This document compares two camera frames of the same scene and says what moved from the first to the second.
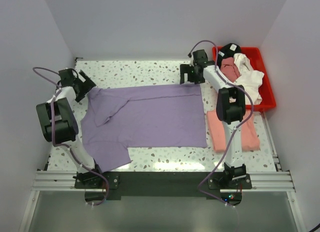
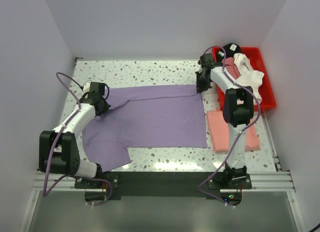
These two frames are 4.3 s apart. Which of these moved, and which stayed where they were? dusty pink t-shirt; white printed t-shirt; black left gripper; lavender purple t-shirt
Moved: black left gripper
Stayed: dusty pink t-shirt; lavender purple t-shirt; white printed t-shirt
